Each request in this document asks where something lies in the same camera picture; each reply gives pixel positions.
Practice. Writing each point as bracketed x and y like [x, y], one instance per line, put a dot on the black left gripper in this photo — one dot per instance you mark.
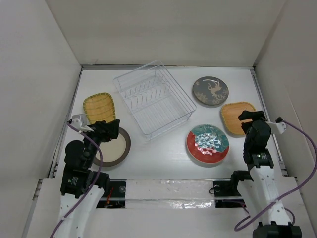
[110, 129]

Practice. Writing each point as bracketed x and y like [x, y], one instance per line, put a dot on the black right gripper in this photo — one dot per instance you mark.
[255, 115]

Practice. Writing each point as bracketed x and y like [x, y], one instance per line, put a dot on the orange woven square plate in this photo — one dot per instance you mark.
[230, 113]

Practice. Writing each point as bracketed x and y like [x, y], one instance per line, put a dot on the yellow green woven plate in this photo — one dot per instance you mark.
[99, 107]

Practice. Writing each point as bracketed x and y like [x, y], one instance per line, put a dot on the cream plate brown rim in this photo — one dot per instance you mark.
[115, 151]

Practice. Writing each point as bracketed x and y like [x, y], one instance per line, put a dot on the grey plate deer pattern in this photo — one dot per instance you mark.
[210, 90]

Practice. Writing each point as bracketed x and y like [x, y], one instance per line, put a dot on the red teal patterned plate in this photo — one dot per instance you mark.
[207, 144]

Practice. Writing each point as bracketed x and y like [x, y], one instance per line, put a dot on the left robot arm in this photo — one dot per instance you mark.
[81, 188]

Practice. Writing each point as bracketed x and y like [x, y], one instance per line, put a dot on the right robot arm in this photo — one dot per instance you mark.
[258, 185]

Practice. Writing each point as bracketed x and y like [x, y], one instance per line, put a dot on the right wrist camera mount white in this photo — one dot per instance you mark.
[277, 127]

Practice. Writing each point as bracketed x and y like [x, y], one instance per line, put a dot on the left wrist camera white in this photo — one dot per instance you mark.
[79, 123]

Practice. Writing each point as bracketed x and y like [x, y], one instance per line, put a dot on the white wire dish rack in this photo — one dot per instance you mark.
[154, 98]

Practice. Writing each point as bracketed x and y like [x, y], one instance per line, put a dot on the metal rail front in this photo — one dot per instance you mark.
[171, 193]

